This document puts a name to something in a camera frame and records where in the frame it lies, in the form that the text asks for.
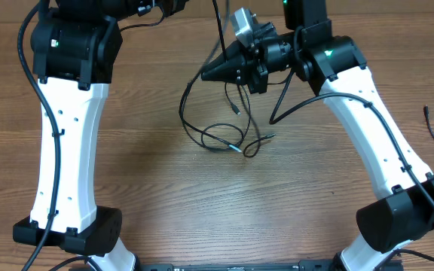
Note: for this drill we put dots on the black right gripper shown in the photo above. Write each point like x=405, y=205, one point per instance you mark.
x=249, y=68

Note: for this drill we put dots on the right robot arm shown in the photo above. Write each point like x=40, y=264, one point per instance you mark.
x=338, y=74

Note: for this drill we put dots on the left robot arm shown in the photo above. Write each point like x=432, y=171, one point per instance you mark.
x=75, y=45

